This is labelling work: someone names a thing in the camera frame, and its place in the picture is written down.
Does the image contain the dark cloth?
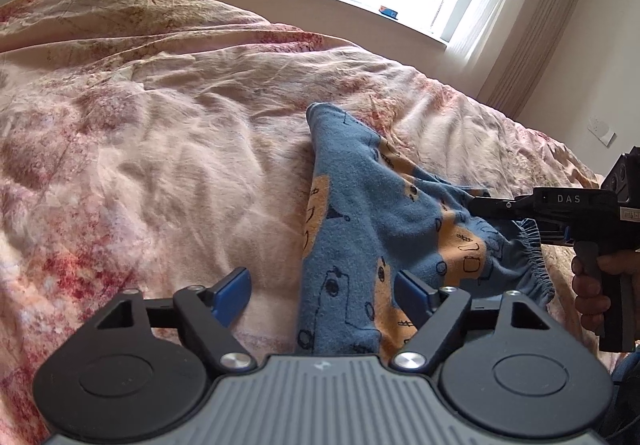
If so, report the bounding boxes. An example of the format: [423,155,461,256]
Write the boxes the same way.
[606,350,640,445]

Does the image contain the beige curtain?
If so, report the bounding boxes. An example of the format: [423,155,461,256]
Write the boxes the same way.
[447,0,603,122]

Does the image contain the person's right hand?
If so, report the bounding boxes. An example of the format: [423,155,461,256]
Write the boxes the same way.
[571,249,640,337]

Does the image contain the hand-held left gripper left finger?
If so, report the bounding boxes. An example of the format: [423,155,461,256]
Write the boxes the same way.
[95,267,257,373]

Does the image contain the pink floral blanket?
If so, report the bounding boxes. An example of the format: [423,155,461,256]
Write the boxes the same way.
[0,0,613,445]

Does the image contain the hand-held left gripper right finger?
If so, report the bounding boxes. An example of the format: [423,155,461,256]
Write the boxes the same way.
[391,270,548,373]

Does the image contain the blue pants with orange print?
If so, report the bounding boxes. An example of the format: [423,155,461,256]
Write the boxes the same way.
[296,101,557,357]

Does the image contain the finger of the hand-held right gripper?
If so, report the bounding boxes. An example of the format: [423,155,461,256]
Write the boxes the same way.
[467,194,538,227]

